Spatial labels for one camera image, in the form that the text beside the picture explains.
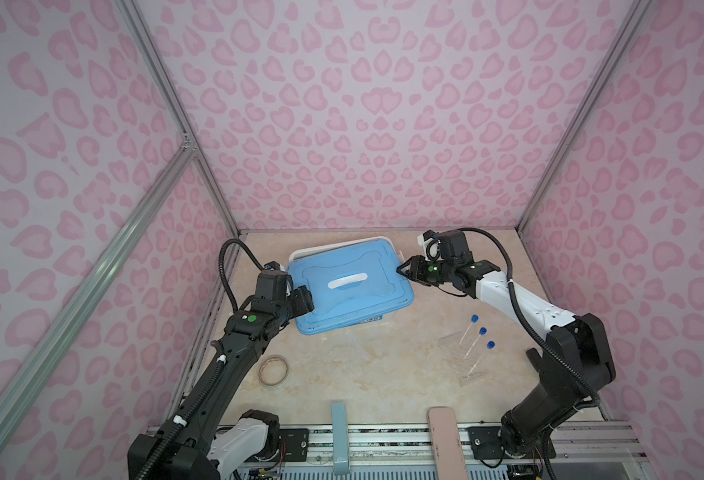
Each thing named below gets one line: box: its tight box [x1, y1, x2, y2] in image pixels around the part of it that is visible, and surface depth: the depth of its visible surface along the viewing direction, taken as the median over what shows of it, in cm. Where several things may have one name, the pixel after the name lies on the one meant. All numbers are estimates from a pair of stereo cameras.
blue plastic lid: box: [287, 239, 415, 335], surface depth 85 cm
